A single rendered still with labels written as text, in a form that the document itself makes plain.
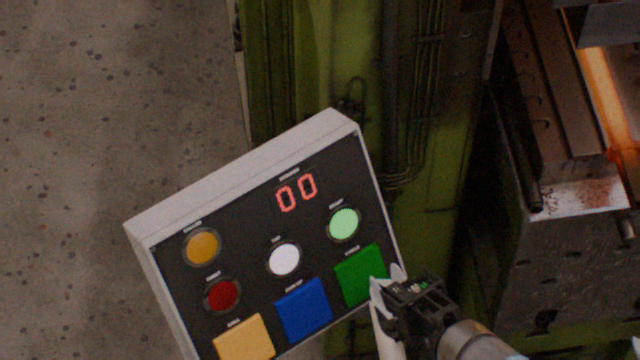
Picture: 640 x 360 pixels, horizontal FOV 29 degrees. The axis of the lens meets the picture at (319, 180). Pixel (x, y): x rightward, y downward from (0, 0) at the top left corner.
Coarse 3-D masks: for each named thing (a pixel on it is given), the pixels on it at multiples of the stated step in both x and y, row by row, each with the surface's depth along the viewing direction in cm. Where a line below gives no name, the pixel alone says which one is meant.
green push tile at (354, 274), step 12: (360, 252) 177; (372, 252) 178; (348, 264) 177; (360, 264) 178; (372, 264) 179; (384, 264) 180; (336, 276) 177; (348, 276) 177; (360, 276) 178; (384, 276) 181; (348, 288) 178; (360, 288) 179; (348, 300) 179; (360, 300) 180
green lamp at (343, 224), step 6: (342, 210) 173; (348, 210) 174; (336, 216) 173; (342, 216) 173; (348, 216) 174; (354, 216) 174; (336, 222) 173; (342, 222) 174; (348, 222) 174; (354, 222) 175; (330, 228) 173; (336, 228) 174; (342, 228) 174; (348, 228) 175; (354, 228) 175; (336, 234) 174; (342, 234) 175; (348, 234) 175
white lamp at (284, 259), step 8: (280, 248) 170; (288, 248) 171; (296, 248) 172; (272, 256) 170; (280, 256) 171; (288, 256) 171; (296, 256) 172; (272, 264) 170; (280, 264) 171; (288, 264) 172; (280, 272) 172
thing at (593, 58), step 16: (592, 48) 200; (592, 64) 199; (592, 80) 198; (608, 80) 197; (608, 96) 195; (608, 112) 194; (608, 128) 193; (624, 128) 192; (624, 144) 190; (608, 160) 192; (624, 160) 189; (624, 176) 190
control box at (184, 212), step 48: (288, 144) 170; (336, 144) 169; (192, 192) 167; (240, 192) 164; (288, 192) 167; (336, 192) 172; (144, 240) 161; (240, 240) 167; (288, 240) 170; (336, 240) 175; (384, 240) 179; (192, 288) 166; (240, 288) 169; (288, 288) 174; (336, 288) 178; (192, 336) 169
